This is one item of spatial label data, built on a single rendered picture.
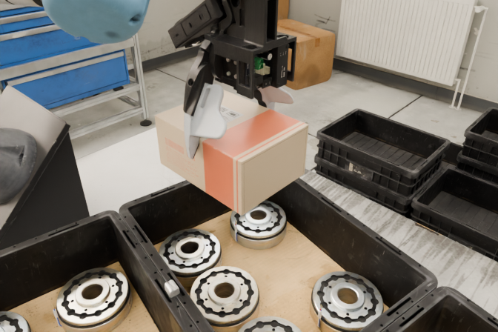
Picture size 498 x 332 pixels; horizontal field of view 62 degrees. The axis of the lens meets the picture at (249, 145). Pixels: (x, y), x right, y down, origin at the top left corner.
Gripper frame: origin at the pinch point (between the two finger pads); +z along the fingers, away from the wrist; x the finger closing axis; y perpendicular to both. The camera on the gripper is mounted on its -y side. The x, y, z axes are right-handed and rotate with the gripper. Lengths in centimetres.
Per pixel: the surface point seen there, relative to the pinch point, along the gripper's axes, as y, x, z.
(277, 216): -2.3, 13.6, 23.8
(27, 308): -17.8, -25.9, 26.7
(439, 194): -1, 110, 72
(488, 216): 17, 110, 72
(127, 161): -61, 16, 40
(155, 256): -4.0, -11.1, 16.6
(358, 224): 13.0, 14.3, 16.5
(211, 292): 2.3, -6.5, 22.9
